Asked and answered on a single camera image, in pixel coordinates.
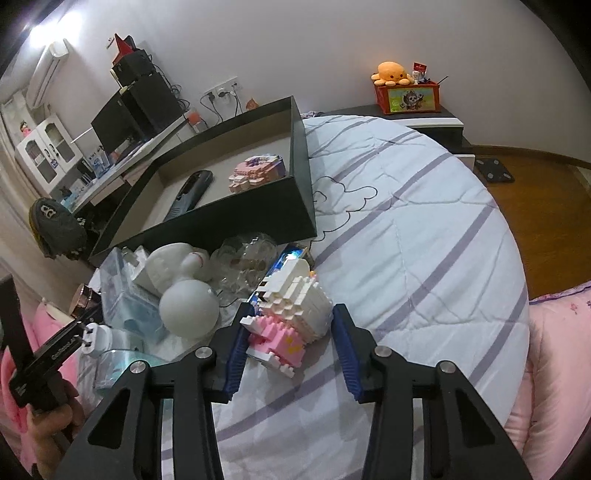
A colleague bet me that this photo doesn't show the white wall outlet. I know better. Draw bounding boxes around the white wall outlet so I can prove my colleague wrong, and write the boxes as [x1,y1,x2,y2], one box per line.
[201,76,243,100]

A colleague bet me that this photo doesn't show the black remote control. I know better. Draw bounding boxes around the black remote control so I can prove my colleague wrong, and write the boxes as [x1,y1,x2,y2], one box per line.
[164,170,214,222]

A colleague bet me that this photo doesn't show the black cable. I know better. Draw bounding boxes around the black cable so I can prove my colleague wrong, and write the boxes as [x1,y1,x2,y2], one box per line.
[309,176,379,245]

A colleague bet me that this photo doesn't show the large black speaker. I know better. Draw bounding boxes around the large black speaker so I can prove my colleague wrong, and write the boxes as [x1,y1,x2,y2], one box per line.
[122,71,185,139]

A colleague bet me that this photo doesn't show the white air conditioner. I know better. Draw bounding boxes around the white air conditioner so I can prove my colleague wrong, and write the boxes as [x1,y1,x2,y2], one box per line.
[25,41,70,107]

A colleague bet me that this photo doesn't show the person's left hand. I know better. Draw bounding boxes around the person's left hand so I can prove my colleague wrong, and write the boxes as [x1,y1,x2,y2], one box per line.
[25,383,86,480]

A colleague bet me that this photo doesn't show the beige curtain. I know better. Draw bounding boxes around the beige curtain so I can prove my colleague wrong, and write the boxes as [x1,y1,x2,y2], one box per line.
[0,92,51,287]

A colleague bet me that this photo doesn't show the white striped quilt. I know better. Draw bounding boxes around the white striped quilt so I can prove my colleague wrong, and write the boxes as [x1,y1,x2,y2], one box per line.
[76,114,531,480]

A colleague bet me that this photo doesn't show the pink floral blanket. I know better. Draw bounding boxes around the pink floral blanket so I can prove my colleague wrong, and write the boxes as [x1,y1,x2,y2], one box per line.
[501,284,591,480]

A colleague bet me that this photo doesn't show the black monitor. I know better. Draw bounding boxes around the black monitor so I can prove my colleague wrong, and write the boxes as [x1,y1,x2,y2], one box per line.
[91,88,139,155]

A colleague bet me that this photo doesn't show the blue packet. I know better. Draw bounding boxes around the blue packet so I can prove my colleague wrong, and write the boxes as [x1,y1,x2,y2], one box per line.
[247,247,315,305]

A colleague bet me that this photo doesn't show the red printed storage box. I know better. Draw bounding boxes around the red printed storage box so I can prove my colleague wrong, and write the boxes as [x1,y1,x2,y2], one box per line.
[376,80,440,114]

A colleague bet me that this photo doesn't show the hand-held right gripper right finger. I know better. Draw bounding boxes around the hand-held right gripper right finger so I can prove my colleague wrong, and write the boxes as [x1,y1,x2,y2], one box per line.
[332,302,534,480]

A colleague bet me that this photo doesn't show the orange octopus plush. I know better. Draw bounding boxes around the orange octopus plush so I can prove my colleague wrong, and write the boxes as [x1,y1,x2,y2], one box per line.
[373,61,414,87]

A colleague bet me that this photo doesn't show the white pink brick figure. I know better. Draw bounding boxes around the white pink brick figure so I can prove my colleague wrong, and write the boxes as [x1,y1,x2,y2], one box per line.
[239,258,334,370]

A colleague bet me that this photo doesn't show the large black box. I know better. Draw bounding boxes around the large black box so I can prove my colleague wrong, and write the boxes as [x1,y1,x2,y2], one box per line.
[88,95,318,268]

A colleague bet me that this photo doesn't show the black floor scale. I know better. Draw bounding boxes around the black floor scale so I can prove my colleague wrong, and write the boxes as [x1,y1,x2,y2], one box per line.
[475,157,515,185]

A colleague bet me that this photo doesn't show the small black speaker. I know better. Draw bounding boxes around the small black speaker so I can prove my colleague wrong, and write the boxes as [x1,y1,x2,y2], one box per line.
[111,48,155,86]

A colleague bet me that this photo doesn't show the dark jacket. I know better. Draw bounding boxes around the dark jacket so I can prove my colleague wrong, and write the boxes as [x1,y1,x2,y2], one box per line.
[28,196,88,259]

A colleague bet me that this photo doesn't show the white glass door cabinet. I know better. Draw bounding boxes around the white glass door cabinet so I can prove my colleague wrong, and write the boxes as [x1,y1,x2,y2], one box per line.
[14,113,86,199]

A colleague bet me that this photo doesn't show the red pointed box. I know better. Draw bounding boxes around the red pointed box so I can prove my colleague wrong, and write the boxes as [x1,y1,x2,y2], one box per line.
[112,33,134,65]

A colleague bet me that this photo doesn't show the white power adapter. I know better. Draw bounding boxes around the white power adapter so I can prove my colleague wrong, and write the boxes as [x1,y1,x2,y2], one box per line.
[78,323,112,356]

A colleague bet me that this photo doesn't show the pink purple brick model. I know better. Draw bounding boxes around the pink purple brick model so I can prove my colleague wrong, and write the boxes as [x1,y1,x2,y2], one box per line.
[228,154,286,193]

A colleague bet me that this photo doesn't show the blue white carton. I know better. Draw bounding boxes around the blue white carton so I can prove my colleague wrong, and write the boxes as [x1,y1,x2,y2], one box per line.
[85,148,112,178]

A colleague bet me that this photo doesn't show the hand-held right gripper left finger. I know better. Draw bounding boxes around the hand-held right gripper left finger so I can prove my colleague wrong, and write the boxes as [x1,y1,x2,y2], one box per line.
[53,302,252,480]

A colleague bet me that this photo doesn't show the white desk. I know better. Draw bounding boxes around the white desk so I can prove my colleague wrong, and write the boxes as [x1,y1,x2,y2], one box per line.
[60,113,195,217]

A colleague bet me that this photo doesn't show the clear plastic box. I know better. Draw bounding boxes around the clear plastic box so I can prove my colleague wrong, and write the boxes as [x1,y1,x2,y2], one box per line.
[99,249,169,344]

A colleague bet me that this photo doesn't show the pink pillow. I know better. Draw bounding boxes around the pink pillow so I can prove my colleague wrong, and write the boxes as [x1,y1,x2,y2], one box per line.
[0,302,81,480]

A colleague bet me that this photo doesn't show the clear glass jar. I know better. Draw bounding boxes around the clear glass jar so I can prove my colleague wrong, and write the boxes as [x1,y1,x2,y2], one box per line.
[210,233,279,305]

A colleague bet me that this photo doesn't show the white round toy figure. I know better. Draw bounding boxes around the white round toy figure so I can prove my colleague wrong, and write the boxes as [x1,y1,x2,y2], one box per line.
[145,242,221,340]

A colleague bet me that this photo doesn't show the black power cables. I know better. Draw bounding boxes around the black power cables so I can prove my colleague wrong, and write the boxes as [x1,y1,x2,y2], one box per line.
[198,90,243,125]

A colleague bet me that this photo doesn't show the teal round case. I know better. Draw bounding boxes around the teal round case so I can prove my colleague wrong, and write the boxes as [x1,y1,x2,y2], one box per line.
[92,344,153,398]

